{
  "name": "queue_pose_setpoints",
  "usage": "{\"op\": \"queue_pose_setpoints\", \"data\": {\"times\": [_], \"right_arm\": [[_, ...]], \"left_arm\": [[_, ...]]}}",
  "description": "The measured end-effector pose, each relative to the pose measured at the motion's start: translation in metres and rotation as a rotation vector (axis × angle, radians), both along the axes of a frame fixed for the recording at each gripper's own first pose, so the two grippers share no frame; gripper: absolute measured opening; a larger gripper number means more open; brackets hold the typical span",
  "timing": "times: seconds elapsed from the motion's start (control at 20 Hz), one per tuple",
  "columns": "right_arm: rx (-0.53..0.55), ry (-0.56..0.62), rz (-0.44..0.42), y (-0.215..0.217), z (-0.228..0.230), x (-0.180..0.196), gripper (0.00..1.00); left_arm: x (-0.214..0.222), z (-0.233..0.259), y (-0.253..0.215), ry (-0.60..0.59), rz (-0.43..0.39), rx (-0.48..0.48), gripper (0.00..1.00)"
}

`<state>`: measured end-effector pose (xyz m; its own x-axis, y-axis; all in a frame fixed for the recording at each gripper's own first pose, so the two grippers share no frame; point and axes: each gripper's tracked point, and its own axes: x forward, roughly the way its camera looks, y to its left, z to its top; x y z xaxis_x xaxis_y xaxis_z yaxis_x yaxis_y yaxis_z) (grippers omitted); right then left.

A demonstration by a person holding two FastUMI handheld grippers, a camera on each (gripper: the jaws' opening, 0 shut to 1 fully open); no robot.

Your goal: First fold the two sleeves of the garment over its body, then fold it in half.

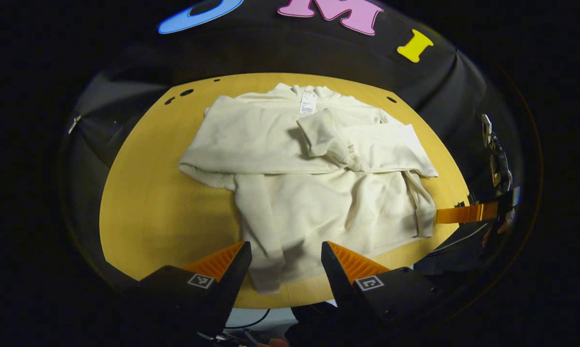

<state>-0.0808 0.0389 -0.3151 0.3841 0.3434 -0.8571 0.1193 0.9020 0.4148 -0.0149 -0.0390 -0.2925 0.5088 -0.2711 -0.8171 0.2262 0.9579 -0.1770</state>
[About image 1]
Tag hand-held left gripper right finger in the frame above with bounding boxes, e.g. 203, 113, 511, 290
320, 240, 447, 338

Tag person's dark trousers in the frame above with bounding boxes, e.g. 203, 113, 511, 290
284, 301, 341, 347

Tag black backdrop cloth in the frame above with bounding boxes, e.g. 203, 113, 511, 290
58, 0, 524, 299

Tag black floor cable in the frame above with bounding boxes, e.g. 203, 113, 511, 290
224, 308, 271, 331

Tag cream sweatshirt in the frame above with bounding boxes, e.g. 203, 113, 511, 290
178, 82, 440, 295

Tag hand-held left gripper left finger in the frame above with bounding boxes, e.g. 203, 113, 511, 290
135, 240, 253, 340

